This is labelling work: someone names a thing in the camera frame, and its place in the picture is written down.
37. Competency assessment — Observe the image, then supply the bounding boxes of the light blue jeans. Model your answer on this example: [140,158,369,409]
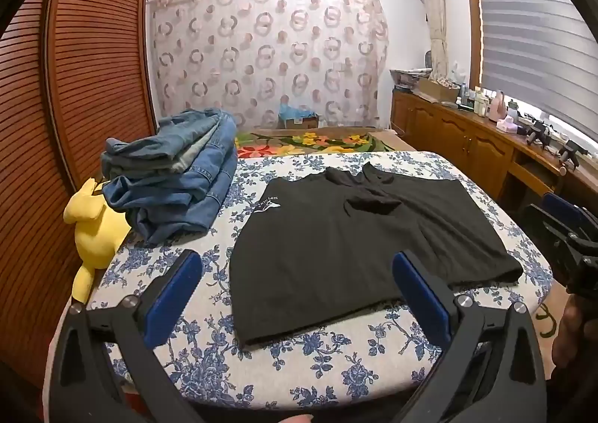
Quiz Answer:
[102,108,237,177]

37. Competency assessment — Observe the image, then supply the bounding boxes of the wooden cabinet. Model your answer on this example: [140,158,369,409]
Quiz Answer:
[390,89,598,218]

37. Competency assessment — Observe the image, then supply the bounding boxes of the yellow plush toy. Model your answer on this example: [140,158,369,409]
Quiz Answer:
[63,177,132,303]

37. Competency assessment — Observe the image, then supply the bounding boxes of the group of cosmetic bottles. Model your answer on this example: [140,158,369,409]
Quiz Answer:
[457,82,491,118]

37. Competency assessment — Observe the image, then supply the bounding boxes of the stack of magazines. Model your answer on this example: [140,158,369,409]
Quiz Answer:
[390,68,433,92]

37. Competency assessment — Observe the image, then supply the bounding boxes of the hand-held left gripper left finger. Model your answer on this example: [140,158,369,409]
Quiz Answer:
[49,249,206,423]

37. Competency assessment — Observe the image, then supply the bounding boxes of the black stand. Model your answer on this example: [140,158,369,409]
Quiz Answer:
[558,140,590,174]
[525,120,552,146]

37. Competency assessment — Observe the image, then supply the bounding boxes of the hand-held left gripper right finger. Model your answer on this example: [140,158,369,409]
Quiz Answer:
[391,251,549,423]

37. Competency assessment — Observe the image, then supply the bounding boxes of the flat cardboard box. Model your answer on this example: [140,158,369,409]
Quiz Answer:
[415,77,461,104]

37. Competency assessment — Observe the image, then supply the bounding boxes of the blue denim jeans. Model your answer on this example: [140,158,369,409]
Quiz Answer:
[104,143,240,246]

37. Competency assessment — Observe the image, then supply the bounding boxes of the small cardboard box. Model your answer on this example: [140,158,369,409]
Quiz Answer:
[280,112,321,129]

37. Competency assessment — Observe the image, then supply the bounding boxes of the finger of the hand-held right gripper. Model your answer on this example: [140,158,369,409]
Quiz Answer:
[542,192,598,239]
[521,203,585,286]

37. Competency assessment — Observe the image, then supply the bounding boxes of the blue floral bedsheet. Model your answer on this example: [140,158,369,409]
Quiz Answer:
[86,149,554,411]

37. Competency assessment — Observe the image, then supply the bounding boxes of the pink bottle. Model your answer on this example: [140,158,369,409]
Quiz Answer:
[488,91,508,121]

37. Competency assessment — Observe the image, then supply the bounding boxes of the colourful flower blanket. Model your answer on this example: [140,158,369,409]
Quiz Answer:
[234,126,413,159]

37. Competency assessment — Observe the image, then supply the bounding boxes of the person's right hand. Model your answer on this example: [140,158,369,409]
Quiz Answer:
[551,296,598,370]

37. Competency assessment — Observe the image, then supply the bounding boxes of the pink tissue pack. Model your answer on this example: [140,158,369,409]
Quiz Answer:
[496,117,528,135]

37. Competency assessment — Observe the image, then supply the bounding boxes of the wooden louvre wardrobe door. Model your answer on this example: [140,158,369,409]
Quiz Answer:
[0,0,158,389]

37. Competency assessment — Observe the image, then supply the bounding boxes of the blue plastic bag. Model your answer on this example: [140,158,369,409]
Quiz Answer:
[279,96,318,119]

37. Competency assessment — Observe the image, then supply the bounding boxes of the black pants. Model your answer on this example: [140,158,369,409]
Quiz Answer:
[229,161,524,350]

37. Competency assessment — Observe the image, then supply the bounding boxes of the beige tied curtain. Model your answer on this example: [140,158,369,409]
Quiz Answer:
[413,0,452,81]

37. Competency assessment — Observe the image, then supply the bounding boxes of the ring patterned curtain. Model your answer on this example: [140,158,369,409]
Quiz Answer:
[147,0,390,129]

